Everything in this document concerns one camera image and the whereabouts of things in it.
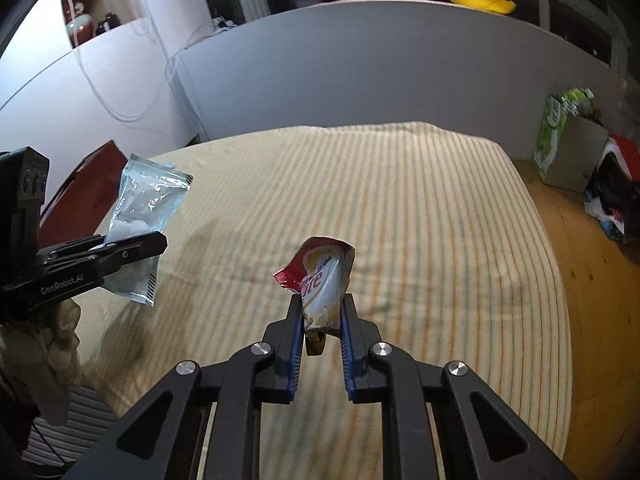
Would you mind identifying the red white snack wrapper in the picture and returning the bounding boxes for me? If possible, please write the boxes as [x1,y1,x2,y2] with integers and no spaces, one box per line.
[273,236,355,356]

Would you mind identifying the clear blue plastic packet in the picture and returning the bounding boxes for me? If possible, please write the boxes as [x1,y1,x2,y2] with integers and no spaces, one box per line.
[103,155,193,307]

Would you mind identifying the left hand in white glove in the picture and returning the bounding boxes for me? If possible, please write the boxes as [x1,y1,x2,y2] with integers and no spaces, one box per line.
[1,299,82,426]

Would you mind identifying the dark red cardboard box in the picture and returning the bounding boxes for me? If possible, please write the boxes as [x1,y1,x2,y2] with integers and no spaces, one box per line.
[38,140,127,248]

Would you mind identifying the striped yellow table cloth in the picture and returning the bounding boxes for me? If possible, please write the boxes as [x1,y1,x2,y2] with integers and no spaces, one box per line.
[74,120,574,480]

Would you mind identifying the white ribbed headboard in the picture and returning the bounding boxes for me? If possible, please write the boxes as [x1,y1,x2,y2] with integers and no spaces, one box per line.
[22,377,118,466]

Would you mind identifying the red ceramic vase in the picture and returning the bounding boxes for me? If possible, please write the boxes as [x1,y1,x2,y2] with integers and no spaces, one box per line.
[62,0,96,48]

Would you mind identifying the dark bottles on shelf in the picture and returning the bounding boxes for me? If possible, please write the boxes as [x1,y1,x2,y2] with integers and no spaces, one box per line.
[96,12,122,36]

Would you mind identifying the white power strip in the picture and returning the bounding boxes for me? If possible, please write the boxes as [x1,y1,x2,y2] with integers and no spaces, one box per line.
[212,15,238,35]

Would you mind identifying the pile of clothes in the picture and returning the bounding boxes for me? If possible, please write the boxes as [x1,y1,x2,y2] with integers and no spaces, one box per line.
[585,133,639,245]

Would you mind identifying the green white paper bag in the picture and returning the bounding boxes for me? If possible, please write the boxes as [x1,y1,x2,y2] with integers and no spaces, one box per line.
[532,87,608,193]

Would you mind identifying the white power cable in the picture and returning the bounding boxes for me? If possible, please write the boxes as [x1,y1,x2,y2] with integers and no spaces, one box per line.
[71,8,222,126]

